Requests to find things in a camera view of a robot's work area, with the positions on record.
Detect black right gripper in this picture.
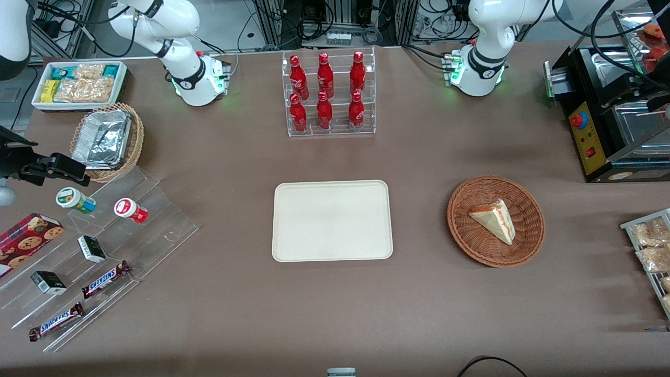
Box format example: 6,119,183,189
0,126,91,187

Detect white plastic snack bin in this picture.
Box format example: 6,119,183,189
31,61,128,113

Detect beige rectangular tray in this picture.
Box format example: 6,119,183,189
272,180,394,262

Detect clear bag of crackers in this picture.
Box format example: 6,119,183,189
73,63,106,81
54,77,116,103

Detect green lidded cup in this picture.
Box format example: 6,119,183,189
55,186,97,215

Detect Snickers chocolate bar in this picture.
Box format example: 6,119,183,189
81,260,132,300
28,302,85,342

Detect light oval wicker basket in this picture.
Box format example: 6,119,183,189
70,102,145,183

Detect small black carton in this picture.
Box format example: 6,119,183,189
30,270,69,296
77,235,107,264

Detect black food warmer machine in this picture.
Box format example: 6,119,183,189
543,8,670,184

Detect aluminium foil tray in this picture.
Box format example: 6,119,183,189
72,109,132,171

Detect grey wire tray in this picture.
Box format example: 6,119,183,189
620,208,670,320

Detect clear acrylic bottle rack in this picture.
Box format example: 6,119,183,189
282,46,376,138

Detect clear acrylic stepped display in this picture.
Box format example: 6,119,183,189
0,165,200,353

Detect red cookie box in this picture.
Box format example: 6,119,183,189
0,212,65,279

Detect red cola bottle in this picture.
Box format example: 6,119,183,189
316,91,334,130
316,52,335,99
349,51,367,96
289,93,308,134
289,55,310,101
348,91,366,131

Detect brown round wicker basket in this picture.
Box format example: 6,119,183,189
446,175,546,269

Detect red lidded cup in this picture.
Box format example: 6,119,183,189
114,197,149,225

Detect triangular sandwich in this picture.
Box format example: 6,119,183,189
468,198,517,246

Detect black cable loop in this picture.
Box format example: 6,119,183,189
457,356,528,377

